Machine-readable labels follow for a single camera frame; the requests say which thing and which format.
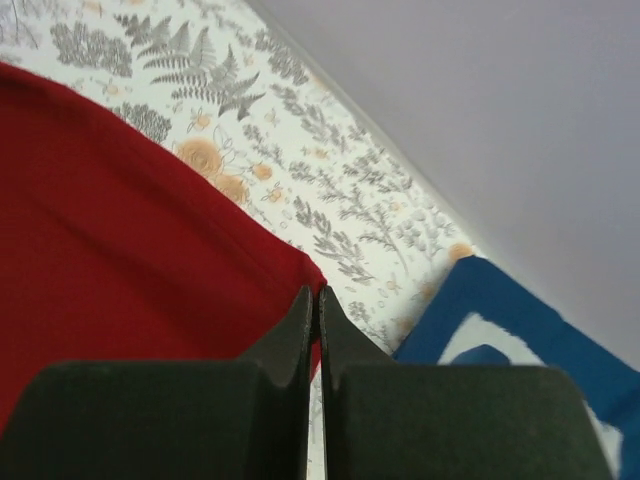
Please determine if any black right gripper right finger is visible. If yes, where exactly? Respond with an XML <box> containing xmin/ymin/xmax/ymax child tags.
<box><xmin>317</xmin><ymin>288</ymin><xmax>611</xmax><ymax>479</ymax></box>

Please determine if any dark red t-shirt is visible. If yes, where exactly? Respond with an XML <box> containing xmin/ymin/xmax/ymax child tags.
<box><xmin>1</xmin><ymin>64</ymin><xmax>325</xmax><ymax>418</ymax></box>

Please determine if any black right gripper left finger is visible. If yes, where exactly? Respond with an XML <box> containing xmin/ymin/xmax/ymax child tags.
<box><xmin>1</xmin><ymin>287</ymin><xmax>313</xmax><ymax>479</ymax></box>

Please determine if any blue folded printed t-shirt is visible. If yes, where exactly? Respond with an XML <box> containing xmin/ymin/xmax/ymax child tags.
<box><xmin>394</xmin><ymin>256</ymin><xmax>639</xmax><ymax>479</ymax></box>

